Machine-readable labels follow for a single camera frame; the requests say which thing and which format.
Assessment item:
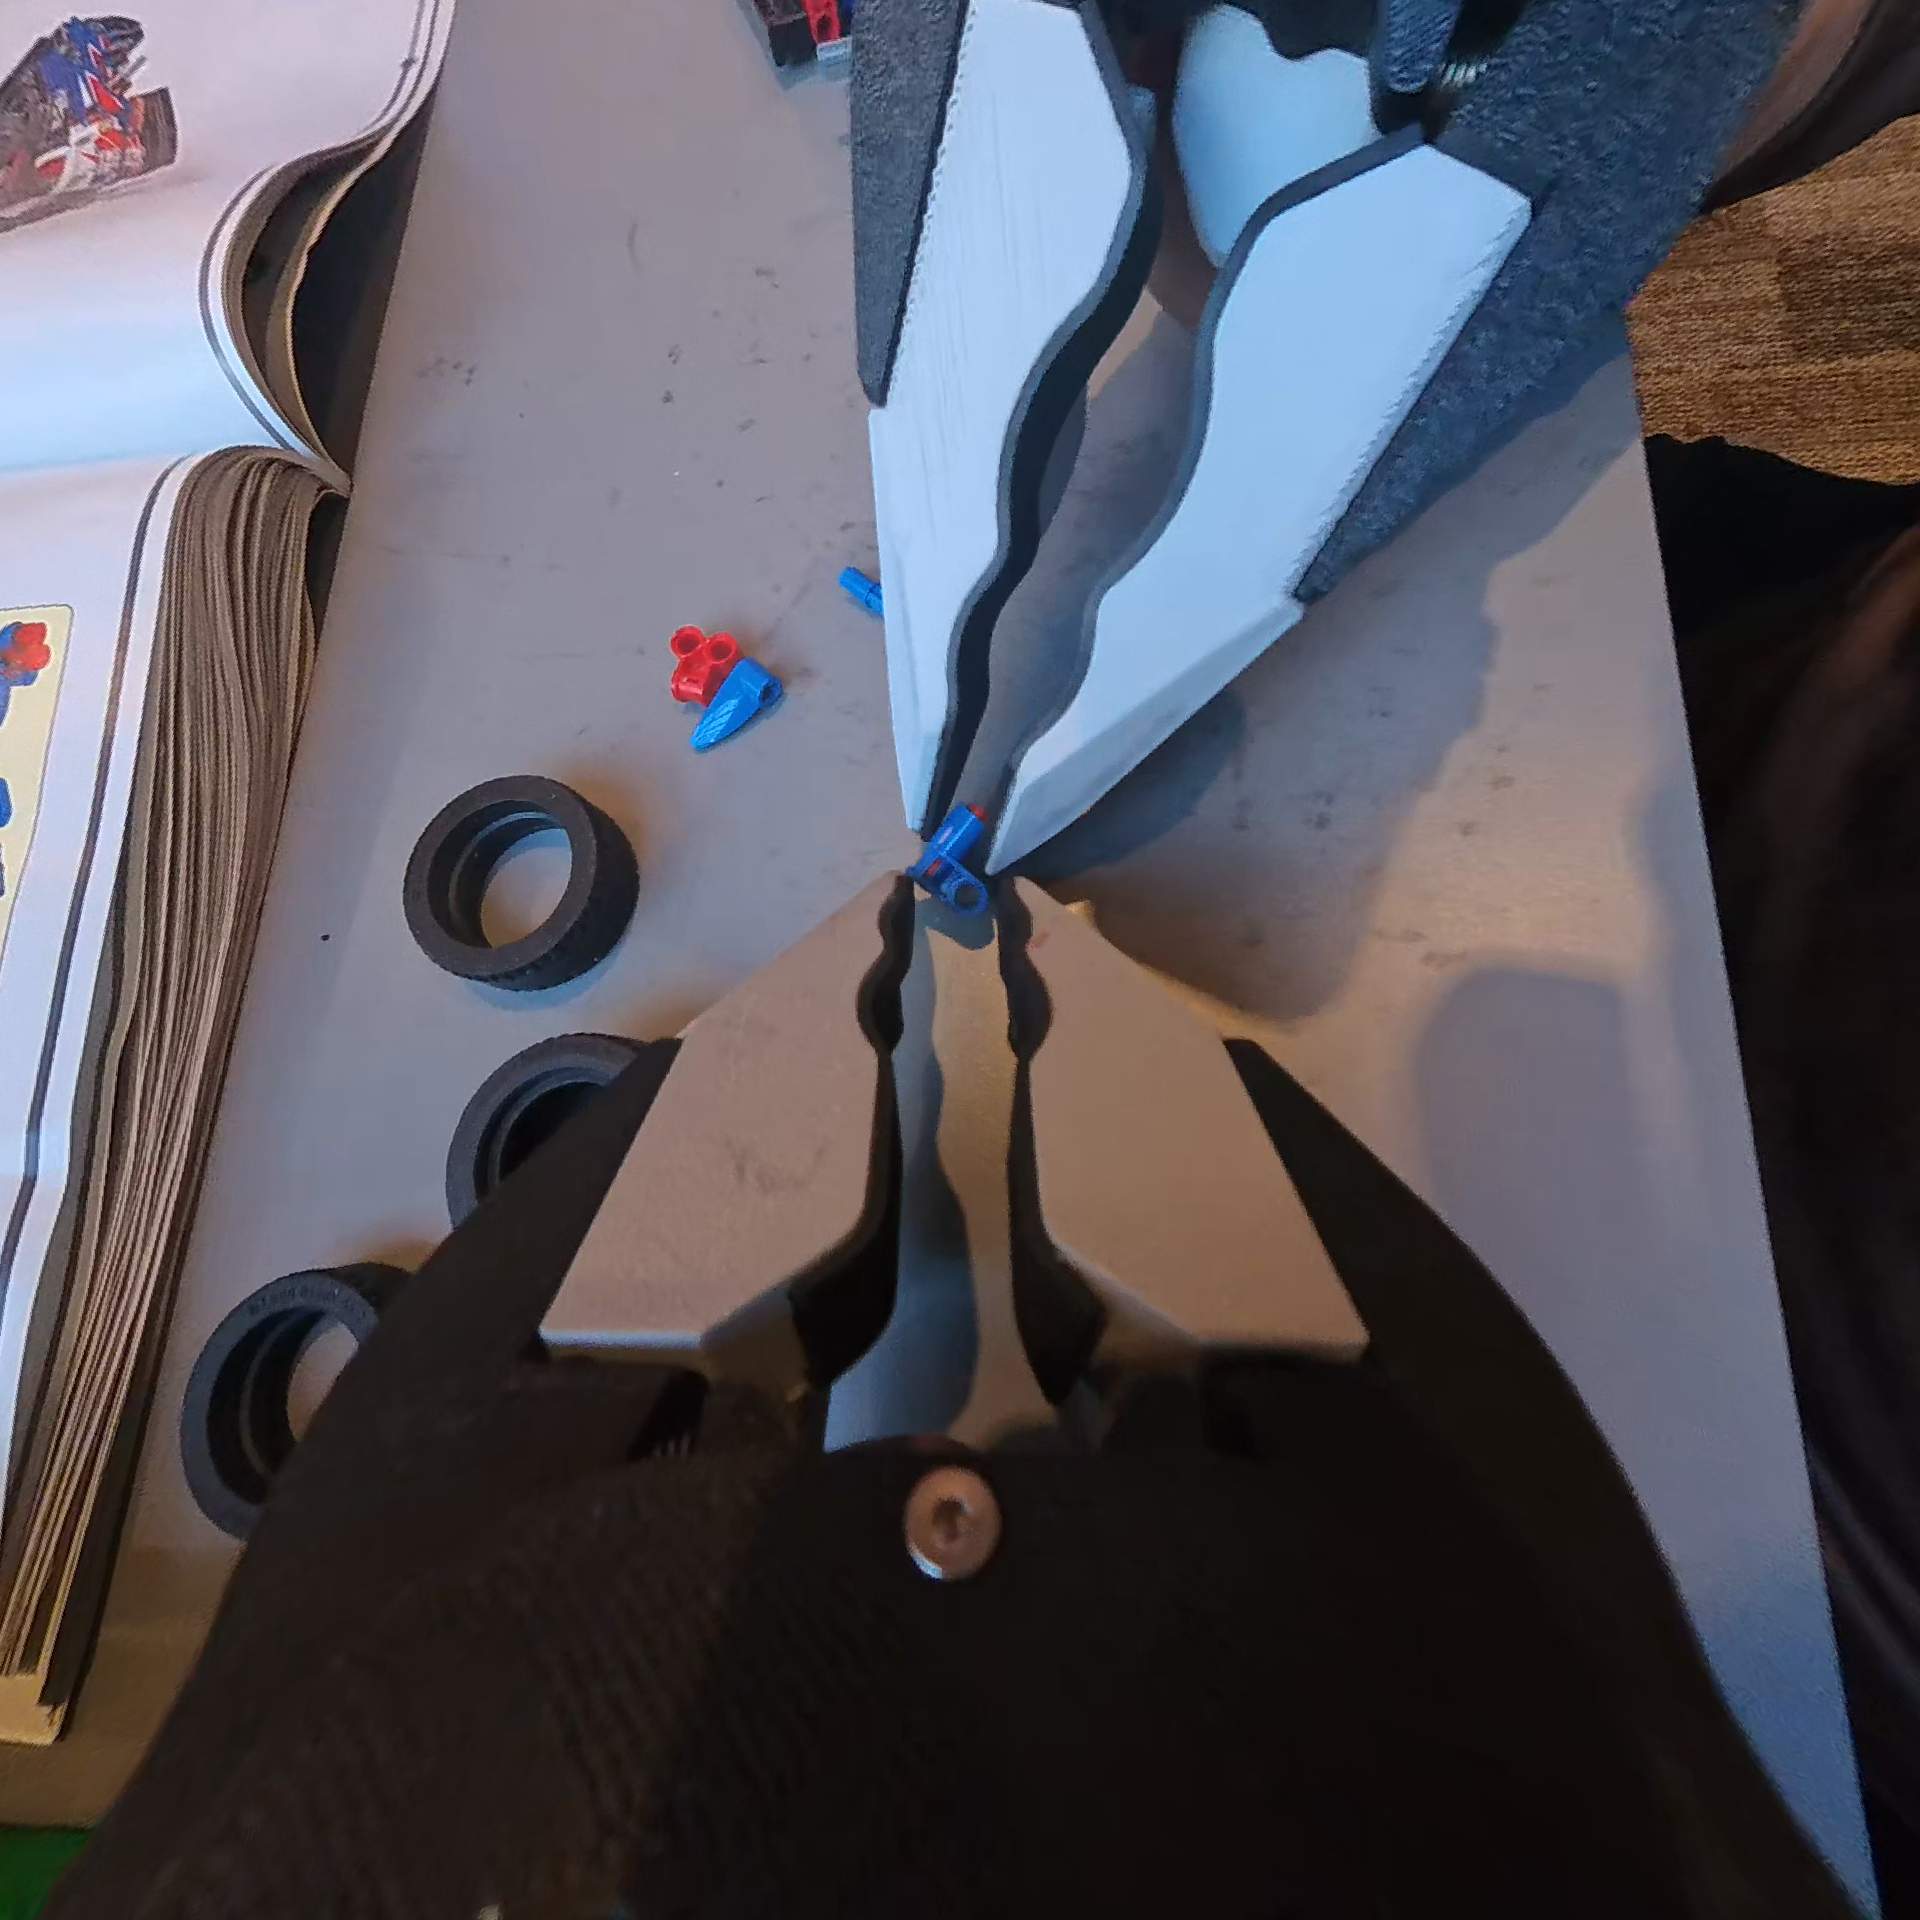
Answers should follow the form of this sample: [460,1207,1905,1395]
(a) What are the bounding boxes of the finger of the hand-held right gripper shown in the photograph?
[989,129,1536,874]
[865,0,1164,835]

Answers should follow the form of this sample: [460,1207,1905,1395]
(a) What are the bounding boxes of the blue curved toy piece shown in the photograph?
[689,661,784,755]

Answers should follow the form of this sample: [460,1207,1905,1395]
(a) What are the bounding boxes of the blue toy connector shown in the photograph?
[903,810,991,917]

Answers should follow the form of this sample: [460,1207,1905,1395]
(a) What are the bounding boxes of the green plastic bin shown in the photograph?
[0,1823,97,1920]

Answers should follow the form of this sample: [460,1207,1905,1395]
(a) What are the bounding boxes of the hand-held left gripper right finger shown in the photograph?
[996,879,1368,1408]

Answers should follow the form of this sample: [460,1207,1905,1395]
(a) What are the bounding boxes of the black toy tire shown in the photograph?
[180,1264,416,1546]
[445,1032,656,1229]
[401,776,642,994]

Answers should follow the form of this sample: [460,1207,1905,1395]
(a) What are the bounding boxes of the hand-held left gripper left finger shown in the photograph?
[537,874,920,1391]

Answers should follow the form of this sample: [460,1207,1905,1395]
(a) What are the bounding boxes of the grey desk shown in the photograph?
[0,0,1882,1920]

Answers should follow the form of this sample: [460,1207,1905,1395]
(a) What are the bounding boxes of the open instruction booklet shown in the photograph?
[0,0,460,1745]

